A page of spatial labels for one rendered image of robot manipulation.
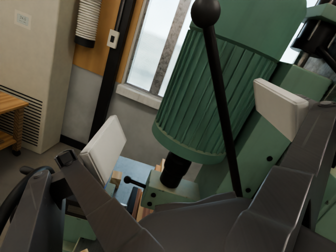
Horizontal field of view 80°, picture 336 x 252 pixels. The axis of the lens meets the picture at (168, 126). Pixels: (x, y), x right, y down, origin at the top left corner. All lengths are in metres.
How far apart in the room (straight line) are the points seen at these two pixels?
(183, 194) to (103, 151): 0.38
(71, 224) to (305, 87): 0.56
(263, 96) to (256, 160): 0.27
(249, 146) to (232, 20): 0.22
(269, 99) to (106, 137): 0.13
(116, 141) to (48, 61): 1.72
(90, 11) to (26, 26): 0.48
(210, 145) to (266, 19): 0.22
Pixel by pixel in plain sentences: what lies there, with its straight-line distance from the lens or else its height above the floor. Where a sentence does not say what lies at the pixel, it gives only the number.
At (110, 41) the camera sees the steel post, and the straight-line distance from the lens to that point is 1.82.
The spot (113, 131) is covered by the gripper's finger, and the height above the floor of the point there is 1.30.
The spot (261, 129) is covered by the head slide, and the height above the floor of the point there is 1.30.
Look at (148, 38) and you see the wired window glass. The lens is 1.91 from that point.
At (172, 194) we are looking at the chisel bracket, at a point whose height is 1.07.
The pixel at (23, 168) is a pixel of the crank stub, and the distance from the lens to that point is 0.74.
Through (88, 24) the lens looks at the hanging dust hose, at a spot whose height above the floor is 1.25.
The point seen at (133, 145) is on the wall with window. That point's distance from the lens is 2.11.
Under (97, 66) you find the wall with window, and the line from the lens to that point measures 2.00.
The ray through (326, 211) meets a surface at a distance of 0.39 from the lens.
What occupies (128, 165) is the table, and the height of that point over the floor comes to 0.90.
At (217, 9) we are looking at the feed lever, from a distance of 0.26.
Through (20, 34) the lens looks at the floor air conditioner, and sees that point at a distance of 2.01.
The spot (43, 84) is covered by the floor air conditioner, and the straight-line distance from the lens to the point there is 1.96.
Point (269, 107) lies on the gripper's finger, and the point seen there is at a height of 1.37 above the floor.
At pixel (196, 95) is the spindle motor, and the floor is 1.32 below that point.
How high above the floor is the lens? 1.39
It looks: 23 degrees down
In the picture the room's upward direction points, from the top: 22 degrees clockwise
